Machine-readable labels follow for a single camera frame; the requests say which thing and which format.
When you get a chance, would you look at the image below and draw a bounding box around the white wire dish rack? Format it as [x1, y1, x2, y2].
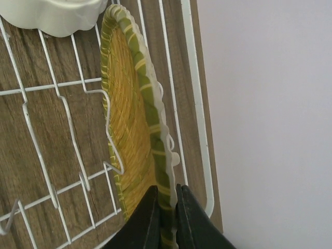
[0, 0, 216, 249]

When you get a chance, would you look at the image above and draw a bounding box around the white scalloped bowl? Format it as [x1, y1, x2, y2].
[1, 0, 108, 37]

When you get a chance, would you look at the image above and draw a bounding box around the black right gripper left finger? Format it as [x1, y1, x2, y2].
[103, 186, 161, 249]

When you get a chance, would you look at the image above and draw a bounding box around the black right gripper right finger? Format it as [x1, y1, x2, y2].
[176, 184, 235, 249]

